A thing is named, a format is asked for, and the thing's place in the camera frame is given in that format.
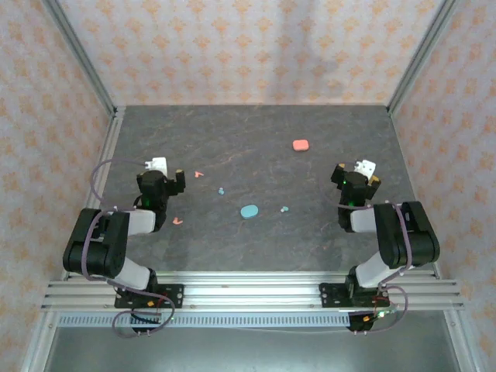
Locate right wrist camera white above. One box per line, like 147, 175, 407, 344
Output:
353, 158, 377, 178

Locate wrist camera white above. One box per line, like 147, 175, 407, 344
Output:
353, 158, 377, 178
143, 156, 169, 176

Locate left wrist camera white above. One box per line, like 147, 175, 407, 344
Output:
143, 156, 169, 176

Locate aluminium frame side rail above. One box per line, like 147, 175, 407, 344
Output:
19, 106, 127, 372

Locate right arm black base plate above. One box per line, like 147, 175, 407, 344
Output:
319, 281, 391, 310

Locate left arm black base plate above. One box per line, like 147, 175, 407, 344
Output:
114, 284, 184, 309

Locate red black power wires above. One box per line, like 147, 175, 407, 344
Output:
363, 296, 400, 323
145, 292, 171, 315

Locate aluminium frame post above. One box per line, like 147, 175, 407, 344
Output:
40, 0, 119, 115
387, 0, 459, 115

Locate aluminium mounting rail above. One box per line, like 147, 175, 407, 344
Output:
40, 270, 465, 311

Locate white slotted cable duct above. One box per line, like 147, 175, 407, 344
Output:
57, 312, 352, 329

